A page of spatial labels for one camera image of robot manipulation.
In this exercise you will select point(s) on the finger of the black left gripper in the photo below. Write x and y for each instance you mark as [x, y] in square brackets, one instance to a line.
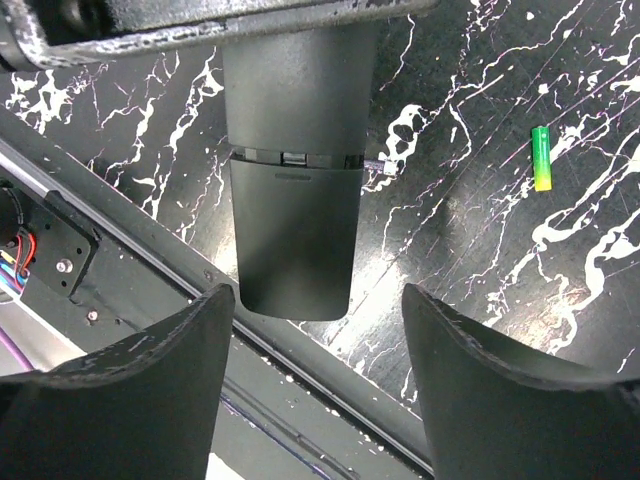
[41, 35]

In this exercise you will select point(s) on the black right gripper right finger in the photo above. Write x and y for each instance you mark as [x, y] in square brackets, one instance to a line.
[494, 408]

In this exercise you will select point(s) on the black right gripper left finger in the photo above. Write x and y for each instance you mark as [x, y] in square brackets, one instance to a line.
[144, 407]

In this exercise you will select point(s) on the black remote battery cover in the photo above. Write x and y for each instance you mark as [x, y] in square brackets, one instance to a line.
[295, 232]

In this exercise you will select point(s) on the green AAA battery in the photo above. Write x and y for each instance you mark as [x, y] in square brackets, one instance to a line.
[541, 158]

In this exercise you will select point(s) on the black remote control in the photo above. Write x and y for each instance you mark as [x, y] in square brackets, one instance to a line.
[306, 92]

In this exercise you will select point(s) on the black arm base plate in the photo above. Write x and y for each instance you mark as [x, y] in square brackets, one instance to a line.
[105, 270]

